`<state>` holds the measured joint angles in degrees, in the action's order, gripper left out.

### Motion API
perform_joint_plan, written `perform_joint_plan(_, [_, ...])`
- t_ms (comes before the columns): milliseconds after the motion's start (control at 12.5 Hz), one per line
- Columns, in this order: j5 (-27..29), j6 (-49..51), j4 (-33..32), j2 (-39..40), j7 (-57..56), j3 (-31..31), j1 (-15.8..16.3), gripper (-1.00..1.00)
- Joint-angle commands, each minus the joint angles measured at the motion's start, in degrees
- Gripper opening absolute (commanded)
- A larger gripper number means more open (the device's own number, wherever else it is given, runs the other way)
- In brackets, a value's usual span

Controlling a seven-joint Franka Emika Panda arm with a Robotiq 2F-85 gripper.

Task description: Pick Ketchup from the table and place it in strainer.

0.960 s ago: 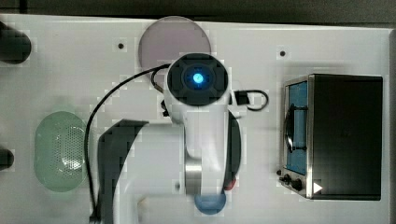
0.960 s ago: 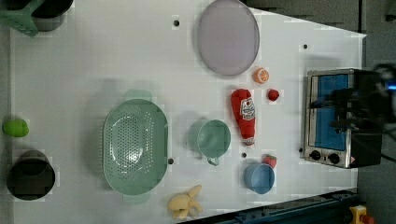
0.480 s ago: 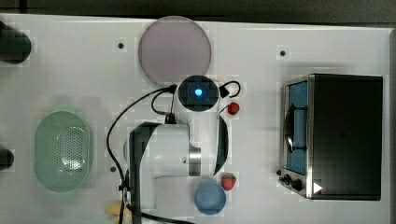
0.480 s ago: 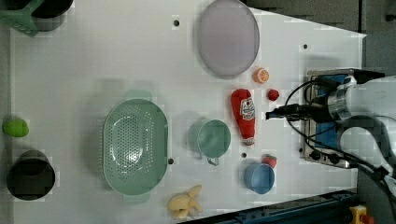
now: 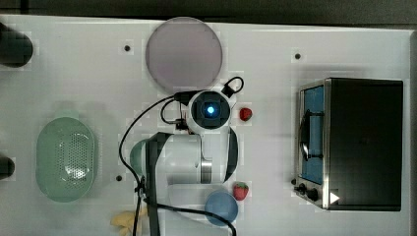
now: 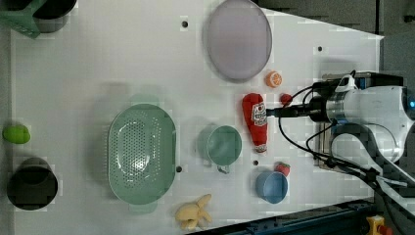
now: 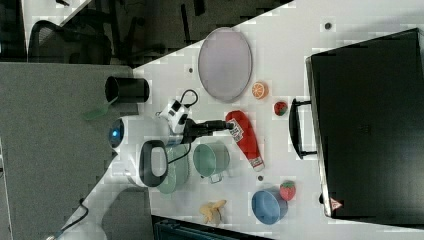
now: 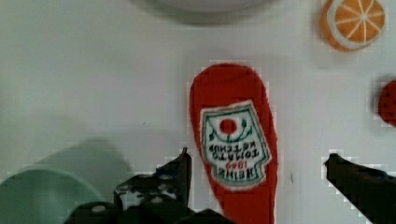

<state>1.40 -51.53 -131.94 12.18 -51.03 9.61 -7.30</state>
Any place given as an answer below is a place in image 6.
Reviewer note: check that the small red ball toy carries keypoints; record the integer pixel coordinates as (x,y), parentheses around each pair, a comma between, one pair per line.
(286,99)

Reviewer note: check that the red ketchup bottle toy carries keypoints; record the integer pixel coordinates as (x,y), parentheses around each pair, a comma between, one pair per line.
(256,120)

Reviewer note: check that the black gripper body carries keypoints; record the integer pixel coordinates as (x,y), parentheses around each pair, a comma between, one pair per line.
(314,109)

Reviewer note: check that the yellow banana toy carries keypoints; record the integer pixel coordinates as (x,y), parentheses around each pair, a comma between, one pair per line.
(194,214)

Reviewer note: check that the lilac round plate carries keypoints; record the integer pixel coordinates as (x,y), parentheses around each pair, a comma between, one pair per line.
(239,39)

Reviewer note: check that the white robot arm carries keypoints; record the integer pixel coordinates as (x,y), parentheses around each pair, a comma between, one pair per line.
(384,176)

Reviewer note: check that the black cup with green box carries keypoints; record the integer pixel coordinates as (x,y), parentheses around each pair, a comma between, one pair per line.
(33,17)

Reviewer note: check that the yellow red emergency button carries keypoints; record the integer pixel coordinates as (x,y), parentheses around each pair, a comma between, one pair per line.
(377,226)

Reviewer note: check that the blue cup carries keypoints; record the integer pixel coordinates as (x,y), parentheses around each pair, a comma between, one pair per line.
(271,186)

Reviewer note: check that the green lime toy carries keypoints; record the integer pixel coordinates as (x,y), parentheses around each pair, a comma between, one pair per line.
(17,134)

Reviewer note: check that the green oval strainer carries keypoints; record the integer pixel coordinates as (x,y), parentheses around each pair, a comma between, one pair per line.
(141,153)

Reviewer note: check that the orange slice toy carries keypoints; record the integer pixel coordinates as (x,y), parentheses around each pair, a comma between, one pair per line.
(273,79)

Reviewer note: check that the silver toaster oven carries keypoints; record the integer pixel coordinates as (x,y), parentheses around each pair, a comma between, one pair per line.
(352,80)

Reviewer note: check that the strawberry toy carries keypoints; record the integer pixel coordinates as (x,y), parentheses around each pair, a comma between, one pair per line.
(283,168)

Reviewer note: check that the green mug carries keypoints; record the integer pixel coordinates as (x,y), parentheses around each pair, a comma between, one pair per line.
(220,145)

